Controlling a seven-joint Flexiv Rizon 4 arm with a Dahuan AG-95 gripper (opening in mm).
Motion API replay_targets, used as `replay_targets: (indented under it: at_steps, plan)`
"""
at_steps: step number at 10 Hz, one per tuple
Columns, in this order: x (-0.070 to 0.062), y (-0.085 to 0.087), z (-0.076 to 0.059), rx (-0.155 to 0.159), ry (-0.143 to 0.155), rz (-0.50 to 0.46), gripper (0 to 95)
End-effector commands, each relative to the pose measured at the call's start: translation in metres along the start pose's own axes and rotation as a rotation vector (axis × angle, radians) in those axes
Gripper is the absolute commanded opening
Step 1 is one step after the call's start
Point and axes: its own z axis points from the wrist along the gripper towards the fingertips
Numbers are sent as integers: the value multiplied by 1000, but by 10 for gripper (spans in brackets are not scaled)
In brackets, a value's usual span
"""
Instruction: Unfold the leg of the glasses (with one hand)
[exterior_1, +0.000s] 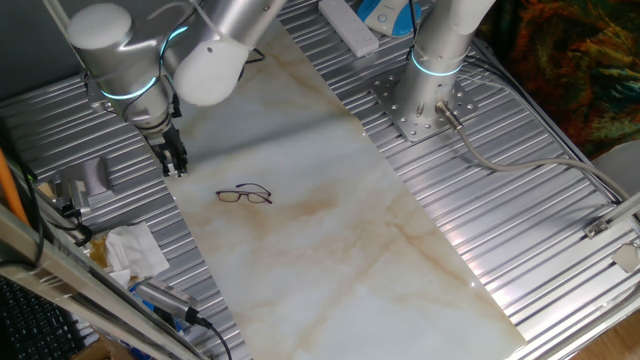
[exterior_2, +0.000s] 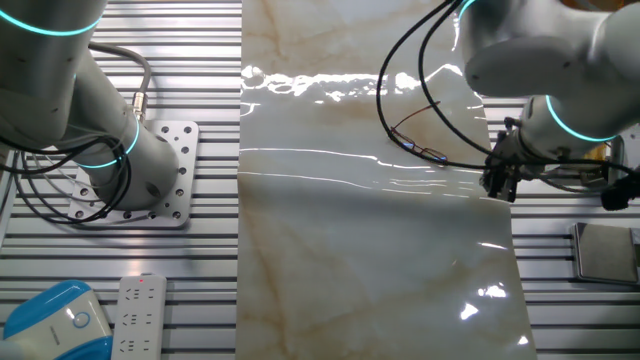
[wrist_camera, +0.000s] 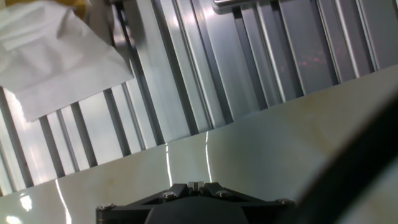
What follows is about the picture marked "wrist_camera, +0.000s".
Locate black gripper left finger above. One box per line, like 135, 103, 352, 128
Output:
95, 182, 196, 224

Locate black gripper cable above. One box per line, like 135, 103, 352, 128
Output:
273, 90, 398, 224

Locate square steel plate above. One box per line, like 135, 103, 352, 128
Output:
211, 0, 280, 15

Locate yellow plastic bag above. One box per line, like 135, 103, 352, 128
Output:
4, 0, 88, 20

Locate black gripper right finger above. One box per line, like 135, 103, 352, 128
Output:
196, 182, 295, 224

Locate marble pattern table mat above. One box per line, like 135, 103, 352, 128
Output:
0, 63, 398, 224

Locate white tissue sheet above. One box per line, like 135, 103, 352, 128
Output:
0, 0, 134, 123

